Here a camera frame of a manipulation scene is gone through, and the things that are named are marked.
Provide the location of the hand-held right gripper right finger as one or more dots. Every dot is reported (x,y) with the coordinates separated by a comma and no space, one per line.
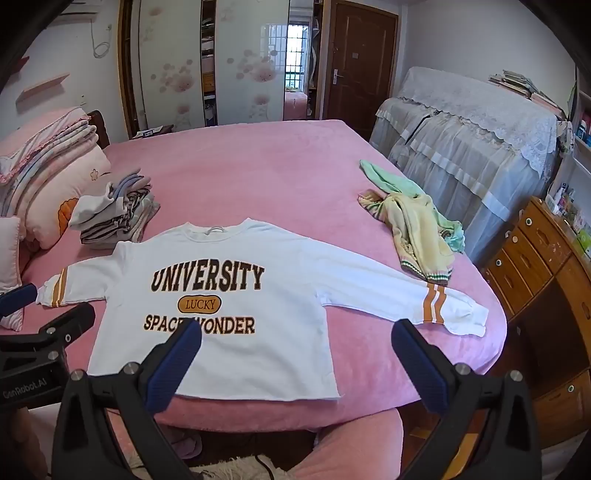
(420,369)

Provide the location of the brown striped garment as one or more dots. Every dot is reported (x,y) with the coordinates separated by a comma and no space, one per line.
(115,221)

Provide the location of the folded pink quilts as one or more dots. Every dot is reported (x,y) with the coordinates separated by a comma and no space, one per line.
(51,175)

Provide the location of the white blue knit sweater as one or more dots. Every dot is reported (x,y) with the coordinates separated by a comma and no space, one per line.
(92,205)

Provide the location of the white printed sweatshirt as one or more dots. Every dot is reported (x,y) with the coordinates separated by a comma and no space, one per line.
(286,350)

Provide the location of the white fluffy rug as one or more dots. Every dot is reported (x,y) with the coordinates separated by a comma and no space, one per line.
(221,468)

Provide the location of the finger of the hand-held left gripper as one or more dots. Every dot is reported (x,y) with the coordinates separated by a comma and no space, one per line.
(74,321)
(18,297)

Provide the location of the mint green garment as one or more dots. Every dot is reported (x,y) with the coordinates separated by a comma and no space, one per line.
(392,180)

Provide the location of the small pink pillow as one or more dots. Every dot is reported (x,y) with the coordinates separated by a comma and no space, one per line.
(9,263)

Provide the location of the floral sliding door wardrobe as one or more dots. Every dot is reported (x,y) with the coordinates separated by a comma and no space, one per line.
(175,64)

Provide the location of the wooden headboard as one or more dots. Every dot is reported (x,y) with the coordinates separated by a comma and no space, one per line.
(99,129)

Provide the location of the pink bed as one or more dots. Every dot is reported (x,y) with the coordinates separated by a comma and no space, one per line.
(277,175)

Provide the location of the wooden desk with drawers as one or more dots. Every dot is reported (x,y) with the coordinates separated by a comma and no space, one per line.
(545,277)

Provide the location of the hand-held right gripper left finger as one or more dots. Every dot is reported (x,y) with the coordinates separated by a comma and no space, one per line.
(175,369)

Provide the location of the pink wall shelf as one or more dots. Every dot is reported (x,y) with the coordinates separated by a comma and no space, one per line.
(44,90)

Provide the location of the stack of books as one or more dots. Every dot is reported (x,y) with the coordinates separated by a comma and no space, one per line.
(521,85)

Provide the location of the bottles on desk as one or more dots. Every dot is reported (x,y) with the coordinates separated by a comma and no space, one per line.
(570,207)

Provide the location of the white air conditioner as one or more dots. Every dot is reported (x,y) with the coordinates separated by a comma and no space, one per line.
(78,7)

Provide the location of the sofa with lace cover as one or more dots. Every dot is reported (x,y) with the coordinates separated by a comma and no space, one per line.
(461,138)

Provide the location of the brown wooden door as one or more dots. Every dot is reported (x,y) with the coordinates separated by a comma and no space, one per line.
(360,60)

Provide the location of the yellow knit sweater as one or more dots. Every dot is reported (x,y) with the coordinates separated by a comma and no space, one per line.
(420,230)

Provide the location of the nightstand clutter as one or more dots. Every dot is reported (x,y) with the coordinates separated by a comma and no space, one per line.
(150,132)

